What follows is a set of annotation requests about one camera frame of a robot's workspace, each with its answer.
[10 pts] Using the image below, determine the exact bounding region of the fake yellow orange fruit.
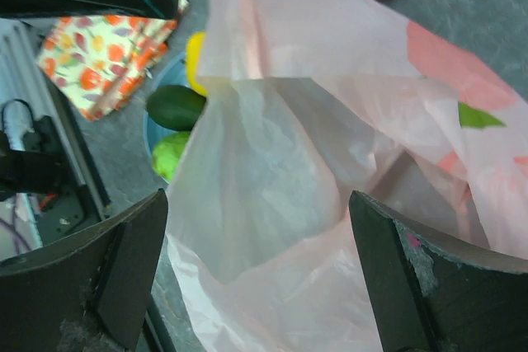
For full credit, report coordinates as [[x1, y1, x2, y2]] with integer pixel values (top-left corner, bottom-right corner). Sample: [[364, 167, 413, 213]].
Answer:
[[186, 31, 207, 96]]

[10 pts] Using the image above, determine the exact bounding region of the pink plastic bag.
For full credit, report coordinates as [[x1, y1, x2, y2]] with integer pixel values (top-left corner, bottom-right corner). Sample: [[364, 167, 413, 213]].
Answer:
[[166, 0, 527, 351]]

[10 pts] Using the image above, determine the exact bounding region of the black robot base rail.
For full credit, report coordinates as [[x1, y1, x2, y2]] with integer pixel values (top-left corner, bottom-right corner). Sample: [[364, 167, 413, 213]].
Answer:
[[36, 79, 111, 245]]

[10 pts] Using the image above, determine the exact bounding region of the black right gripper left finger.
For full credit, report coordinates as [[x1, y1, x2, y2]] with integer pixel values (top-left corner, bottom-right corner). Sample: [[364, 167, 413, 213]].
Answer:
[[1, 190, 168, 351]]

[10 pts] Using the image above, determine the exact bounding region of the white slotted cable duct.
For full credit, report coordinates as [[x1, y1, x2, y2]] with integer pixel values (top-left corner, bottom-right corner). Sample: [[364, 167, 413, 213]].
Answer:
[[1, 19, 55, 150]]

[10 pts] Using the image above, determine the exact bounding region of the fake dark green avocado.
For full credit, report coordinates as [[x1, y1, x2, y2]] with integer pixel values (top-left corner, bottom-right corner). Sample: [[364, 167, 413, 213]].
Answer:
[[146, 85, 206, 131]]

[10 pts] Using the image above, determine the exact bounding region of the floral orange folded cloth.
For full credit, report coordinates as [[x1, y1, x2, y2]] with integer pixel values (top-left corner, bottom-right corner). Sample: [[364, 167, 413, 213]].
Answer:
[[36, 15, 178, 120]]

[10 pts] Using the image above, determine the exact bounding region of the blue plastic bowl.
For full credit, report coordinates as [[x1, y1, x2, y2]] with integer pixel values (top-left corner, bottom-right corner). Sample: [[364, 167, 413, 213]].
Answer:
[[143, 52, 190, 161]]

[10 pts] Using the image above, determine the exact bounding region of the fake green custard apple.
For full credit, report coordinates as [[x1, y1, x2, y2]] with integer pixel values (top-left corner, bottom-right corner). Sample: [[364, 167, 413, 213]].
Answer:
[[151, 131, 191, 182]]

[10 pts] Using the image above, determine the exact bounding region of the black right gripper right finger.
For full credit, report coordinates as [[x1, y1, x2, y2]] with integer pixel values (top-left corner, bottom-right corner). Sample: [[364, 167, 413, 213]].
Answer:
[[349, 191, 527, 352]]

